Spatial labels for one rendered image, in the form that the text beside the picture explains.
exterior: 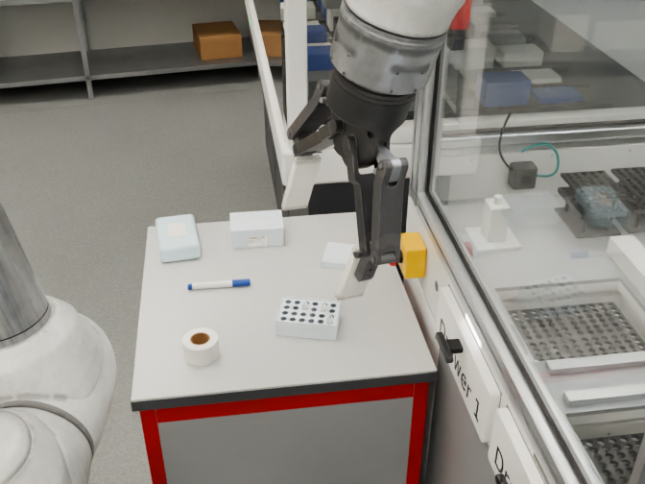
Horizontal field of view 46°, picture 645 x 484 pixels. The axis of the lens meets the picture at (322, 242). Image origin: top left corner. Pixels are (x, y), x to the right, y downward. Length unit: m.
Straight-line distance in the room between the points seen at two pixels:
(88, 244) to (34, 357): 2.41
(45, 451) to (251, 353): 0.68
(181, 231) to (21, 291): 0.89
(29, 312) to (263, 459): 0.74
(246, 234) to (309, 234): 0.17
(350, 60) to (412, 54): 0.05
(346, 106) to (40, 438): 0.52
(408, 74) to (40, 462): 0.57
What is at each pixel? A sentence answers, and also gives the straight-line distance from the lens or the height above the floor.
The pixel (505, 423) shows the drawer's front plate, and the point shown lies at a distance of 1.18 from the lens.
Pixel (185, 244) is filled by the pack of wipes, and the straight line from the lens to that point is 1.79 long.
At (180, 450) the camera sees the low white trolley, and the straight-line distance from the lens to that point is 1.58.
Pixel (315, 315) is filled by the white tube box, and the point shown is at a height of 0.79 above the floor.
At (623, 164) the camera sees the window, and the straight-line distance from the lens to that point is 0.86.
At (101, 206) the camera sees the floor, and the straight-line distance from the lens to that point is 3.67.
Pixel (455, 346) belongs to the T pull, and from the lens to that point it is 1.33.
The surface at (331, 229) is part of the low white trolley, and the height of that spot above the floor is 0.76.
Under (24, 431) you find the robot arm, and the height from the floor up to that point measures 1.13.
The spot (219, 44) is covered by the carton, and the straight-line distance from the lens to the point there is 4.95.
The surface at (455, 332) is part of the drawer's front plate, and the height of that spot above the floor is 0.91.
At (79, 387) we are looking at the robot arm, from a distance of 1.04.
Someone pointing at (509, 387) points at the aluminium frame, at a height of 0.96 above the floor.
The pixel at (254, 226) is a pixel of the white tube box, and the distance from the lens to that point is 1.82.
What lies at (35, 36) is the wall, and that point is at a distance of 5.34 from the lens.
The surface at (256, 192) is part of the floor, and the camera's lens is 3.66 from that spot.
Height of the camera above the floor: 1.76
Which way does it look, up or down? 32 degrees down
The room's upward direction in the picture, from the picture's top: straight up
